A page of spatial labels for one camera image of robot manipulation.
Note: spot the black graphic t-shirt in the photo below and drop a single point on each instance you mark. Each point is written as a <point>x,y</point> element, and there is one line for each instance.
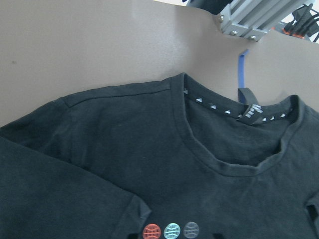
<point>160,160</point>

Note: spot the aluminium frame post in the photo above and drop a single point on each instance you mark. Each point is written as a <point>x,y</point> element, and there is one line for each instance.
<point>252,19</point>

